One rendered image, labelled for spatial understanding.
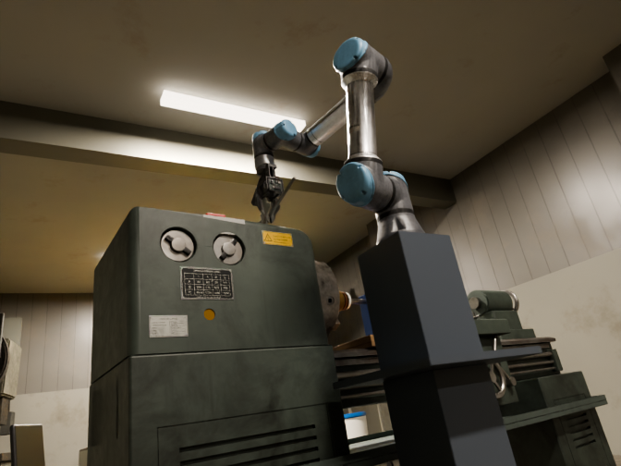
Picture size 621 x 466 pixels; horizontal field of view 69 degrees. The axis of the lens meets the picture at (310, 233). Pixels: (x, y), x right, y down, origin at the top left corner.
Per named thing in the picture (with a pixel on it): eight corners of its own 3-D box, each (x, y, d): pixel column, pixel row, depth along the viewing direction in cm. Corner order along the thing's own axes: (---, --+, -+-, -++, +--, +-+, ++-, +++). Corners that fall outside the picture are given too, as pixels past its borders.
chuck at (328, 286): (330, 317, 151) (304, 241, 168) (286, 358, 171) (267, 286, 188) (350, 317, 156) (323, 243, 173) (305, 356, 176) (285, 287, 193)
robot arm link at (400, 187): (421, 213, 140) (411, 175, 145) (397, 203, 131) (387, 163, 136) (390, 226, 148) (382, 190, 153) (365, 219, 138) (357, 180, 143)
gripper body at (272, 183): (266, 190, 157) (262, 161, 162) (255, 201, 164) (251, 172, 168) (285, 193, 162) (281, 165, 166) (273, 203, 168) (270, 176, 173)
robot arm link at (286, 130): (303, 125, 169) (283, 139, 175) (281, 114, 161) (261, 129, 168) (306, 142, 166) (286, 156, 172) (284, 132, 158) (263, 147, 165)
